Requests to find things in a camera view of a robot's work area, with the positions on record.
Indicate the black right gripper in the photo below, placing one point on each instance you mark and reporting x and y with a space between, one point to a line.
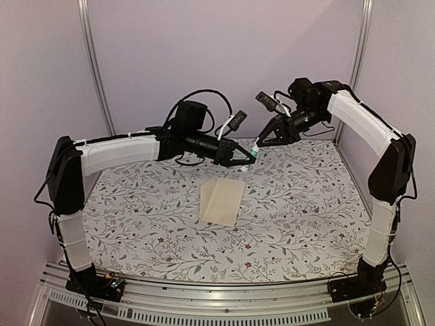
286 128

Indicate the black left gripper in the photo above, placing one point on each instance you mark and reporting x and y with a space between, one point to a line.
224 157

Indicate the green white glue stick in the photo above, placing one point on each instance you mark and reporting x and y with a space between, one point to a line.
252 155

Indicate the cream paper envelope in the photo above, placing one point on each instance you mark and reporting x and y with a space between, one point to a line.
220 200

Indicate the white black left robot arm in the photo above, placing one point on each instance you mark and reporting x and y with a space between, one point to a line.
73 160

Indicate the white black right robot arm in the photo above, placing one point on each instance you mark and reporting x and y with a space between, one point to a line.
389 178

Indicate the floral patterned table mat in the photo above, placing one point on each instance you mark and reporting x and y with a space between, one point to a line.
301 218

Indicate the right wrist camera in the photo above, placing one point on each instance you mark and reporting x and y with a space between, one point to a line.
273 104

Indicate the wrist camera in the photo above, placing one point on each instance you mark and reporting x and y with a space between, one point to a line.
232 124
273 104

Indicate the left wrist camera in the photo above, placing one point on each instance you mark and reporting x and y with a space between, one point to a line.
232 124

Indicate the right aluminium frame post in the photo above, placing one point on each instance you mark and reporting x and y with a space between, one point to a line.
363 36

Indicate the aluminium frame post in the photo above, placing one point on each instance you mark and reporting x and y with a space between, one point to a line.
86 26
363 36

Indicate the front aluminium rail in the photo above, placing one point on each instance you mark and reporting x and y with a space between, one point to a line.
148 301

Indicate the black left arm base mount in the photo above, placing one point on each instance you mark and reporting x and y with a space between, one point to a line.
87 282

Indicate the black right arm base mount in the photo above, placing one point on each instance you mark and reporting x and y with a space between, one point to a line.
364 292

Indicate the left aluminium frame post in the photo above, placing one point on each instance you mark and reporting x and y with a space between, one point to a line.
86 26

